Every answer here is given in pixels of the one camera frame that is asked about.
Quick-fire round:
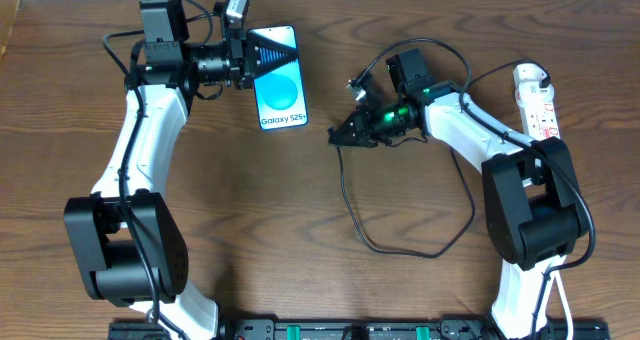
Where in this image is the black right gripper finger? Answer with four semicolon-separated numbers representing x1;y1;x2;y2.
328;129;350;146
328;119;356;136

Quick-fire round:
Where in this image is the blue Galaxy smartphone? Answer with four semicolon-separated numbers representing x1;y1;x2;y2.
249;25;309;131

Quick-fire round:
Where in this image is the black USB charging cable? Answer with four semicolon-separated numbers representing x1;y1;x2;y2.
335;59;552;260

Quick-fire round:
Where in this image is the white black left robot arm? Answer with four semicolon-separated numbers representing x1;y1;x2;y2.
64;0;299;339

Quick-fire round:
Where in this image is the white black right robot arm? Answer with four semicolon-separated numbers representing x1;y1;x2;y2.
328;49;596;339

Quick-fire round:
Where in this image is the white power strip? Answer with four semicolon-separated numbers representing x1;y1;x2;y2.
516;92;560;140

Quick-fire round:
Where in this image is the brown cardboard panel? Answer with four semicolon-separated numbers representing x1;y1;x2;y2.
0;0;21;58

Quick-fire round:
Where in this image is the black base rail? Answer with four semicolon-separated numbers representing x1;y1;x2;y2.
106;318;612;340

